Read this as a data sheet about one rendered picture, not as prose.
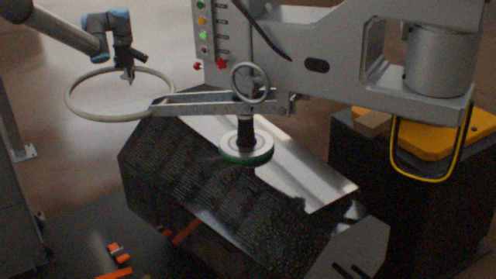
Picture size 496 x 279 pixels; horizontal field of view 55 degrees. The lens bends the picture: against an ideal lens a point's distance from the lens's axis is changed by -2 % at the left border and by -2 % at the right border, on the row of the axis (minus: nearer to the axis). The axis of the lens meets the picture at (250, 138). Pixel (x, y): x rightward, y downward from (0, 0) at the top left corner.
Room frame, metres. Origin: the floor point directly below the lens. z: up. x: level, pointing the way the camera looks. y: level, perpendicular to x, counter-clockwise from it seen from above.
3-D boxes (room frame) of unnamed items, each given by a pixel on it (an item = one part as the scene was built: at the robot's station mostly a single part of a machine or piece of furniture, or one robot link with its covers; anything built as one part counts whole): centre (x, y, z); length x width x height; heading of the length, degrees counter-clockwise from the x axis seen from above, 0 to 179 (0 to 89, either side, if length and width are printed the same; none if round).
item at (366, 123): (1.76, -0.54, 0.81); 0.20 x 0.10 x 0.05; 130
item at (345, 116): (1.85, -0.78, 0.37); 0.66 x 0.66 x 0.74; 32
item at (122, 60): (2.16, 0.59, 0.99); 0.09 x 0.08 x 0.12; 88
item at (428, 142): (1.85, -0.78, 0.76); 0.49 x 0.49 x 0.05; 32
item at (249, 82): (1.43, -0.02, 1.18); 0.15 x 0.10 x 0.15; 59
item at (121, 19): (2.15, 0.58, 1.16); 0.10 x 0.09 x 0.12; 109
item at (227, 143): (1.59, 0.02, 0.83); 0.21 x 0.21 x 0.01
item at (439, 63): (1.25, -0.55, 1.33); 0.19 x 0.19 x 0.20
